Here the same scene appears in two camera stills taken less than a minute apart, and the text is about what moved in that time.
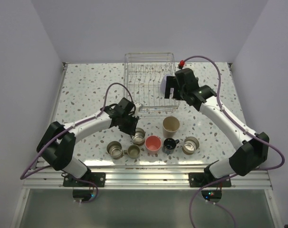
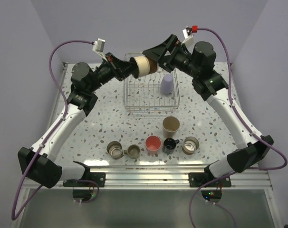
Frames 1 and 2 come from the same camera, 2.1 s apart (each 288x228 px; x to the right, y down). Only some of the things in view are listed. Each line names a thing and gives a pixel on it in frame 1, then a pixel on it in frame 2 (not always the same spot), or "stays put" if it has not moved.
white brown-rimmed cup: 114,149 stays put
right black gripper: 171,82 -> 172,44
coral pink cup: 152,144 stays put
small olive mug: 133,151 stays put
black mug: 169,145 stays put
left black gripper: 131,129 -> 120,69
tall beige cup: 170,125 stays put
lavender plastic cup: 163,82 stays put
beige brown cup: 139,138 -> 145,66
